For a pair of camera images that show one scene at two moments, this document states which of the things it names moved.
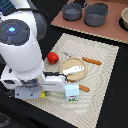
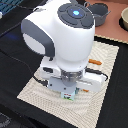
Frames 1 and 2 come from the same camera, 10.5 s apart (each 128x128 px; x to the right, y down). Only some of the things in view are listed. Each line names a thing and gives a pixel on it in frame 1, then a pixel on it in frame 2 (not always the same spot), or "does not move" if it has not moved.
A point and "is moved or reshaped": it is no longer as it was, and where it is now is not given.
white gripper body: [31, 88] → [80, 79]
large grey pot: [95, 14] does not move
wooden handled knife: [91, 61] does not move
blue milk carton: [72, 91] is moved or reshaped
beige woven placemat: [86, 66] does not move
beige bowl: [123, 20] does not move
